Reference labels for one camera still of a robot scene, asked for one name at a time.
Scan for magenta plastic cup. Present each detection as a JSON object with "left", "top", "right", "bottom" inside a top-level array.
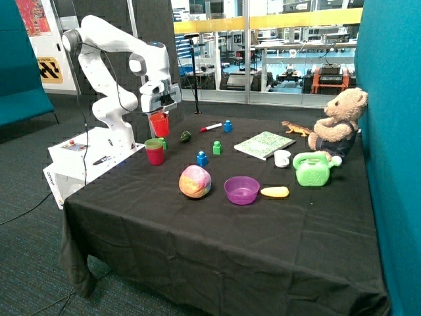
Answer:
[{"left": 146, "top": 147, "right": 164, "bottom": 165}]

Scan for black tablecloth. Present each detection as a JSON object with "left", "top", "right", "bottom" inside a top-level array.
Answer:
[{"left": 59, "top": 115, "right": 391, "bottom": 315}]

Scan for blue toy block back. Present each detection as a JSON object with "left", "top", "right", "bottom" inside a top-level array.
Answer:
[{"left": 224, "top": 120, "right": 233, "bottom": 133}]

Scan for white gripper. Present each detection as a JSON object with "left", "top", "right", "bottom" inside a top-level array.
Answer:
[{"left": 139, "top": 81, "right": 182, "bottom": 118}]

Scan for rainbow plush ball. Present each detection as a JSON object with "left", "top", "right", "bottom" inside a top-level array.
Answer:
[{"left": 179, "top": 165, "right": 211, "bottom": 199}]

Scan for white ceramic mug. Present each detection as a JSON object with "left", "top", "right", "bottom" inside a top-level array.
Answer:
[{"left": 274, "top": 150, "right": 291, "bottom": 168}]

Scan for yellow toy corn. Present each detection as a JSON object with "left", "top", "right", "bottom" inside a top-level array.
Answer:
[{"left": 260, "top": 186, "right": 289, "bottom": 198}]

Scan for orange-red plastic cup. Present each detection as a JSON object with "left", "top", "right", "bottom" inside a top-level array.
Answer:
[{"left": 149, "top": 113, "right": 169, "bottom": 138}]

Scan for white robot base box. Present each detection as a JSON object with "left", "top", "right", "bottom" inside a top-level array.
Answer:
[{"left": 43, "top": 127, "right": 145, "bottom": 209}]

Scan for green plastic cup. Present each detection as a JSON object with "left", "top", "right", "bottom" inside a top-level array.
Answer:
[{"left": 145, "top": 138, "right": 163, "bottom": 150}]

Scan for teal sofa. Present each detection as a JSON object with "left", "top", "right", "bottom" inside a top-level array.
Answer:
[{"left": 0, "top": 0, "right": 55, "bottom": 126}]

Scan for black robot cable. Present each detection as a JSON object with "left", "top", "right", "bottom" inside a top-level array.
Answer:
[{"left": 0, "top": 41, "right": 145, "bottom": 226}]

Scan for dark green toy pepper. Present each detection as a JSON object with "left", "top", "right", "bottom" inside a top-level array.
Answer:
[{"left": 180, "top": 130, "right": 191, "bottom": 144}]

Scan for blue toy block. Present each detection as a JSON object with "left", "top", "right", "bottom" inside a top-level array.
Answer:
[
  {"left": 224, "top": 120, "right": 233, "bottom": 133},
  {"left": 196, "top": 151, "right": 209, "bottom": 167}
]

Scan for red white marker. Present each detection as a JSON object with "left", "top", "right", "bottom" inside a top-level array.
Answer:
[{"left": 200, "top": 123, "right": 222, "bottom": 132}]

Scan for green patterned notebook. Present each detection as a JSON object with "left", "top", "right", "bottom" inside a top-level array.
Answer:
[{"left": 234, "top": 131, "right": 296, "bottom": 161}]

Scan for brown teddy bear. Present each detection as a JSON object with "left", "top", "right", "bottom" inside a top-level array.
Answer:
[{"left": 308, "top": 88, "right": 368, "bottom": 160}]

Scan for yellow black sign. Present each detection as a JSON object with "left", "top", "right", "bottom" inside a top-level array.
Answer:
[{"left": 37, "top": 57, "right": 63, "bottom": 84}]

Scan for orange toy lizard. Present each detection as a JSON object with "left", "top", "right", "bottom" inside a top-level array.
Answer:
[{"left": 282, "top": 120, "right": 312, "bottom": 138}]

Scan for green toy watering can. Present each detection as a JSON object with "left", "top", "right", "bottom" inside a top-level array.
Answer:
[{"left": 293, "top": 151, "right": 342, "bottom": 187}]

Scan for teal partition wall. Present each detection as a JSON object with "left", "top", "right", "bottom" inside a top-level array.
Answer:
[{"left": 355, "top": 1, "right": 420, "bottom": 315}]

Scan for red wall poster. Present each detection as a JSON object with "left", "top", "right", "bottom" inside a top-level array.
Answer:
[{"left": 15, "top": 0, "right": 51, "bottom": 37}]

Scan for purple plastic bowl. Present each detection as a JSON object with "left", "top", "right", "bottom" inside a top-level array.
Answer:
[{"left": 224, "top": 176, "right": 260, "bottom": 205}]

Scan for green toy block center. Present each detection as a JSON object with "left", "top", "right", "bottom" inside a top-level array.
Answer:
[{"left": 212, "top": 141, "right": 222, "bottom": 155}]

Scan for blue toy block front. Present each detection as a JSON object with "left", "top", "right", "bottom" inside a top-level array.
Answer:
[{"left": 196, "top": 151, "right": 209, "bottom": 167}]

